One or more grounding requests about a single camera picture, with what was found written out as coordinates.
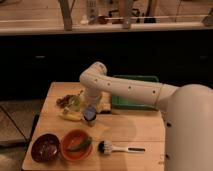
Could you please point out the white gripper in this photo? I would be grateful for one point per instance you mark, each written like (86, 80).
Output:
(95, 103)

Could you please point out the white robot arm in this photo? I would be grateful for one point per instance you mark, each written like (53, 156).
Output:
(188, 113)

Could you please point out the metal cup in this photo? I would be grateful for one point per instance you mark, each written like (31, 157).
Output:
(91, 123)

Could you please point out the wooden block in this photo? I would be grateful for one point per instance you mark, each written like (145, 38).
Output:
(105, 102)

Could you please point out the green plastic tray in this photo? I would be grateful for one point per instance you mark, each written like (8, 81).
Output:
(119, 102)

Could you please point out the green pear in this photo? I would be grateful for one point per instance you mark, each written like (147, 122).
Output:
(74, 103)

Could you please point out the yellow banana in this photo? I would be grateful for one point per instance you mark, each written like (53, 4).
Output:
(70, 117)

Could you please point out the green pepper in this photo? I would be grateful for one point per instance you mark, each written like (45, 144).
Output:
(84, 144)

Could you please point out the orange bowl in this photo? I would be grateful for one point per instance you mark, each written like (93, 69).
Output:
(73, 138)

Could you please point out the dark purple bowl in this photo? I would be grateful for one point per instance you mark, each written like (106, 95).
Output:
(45, 148)

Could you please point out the dish brush white handle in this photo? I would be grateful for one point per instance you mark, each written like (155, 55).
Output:
(107, 147)

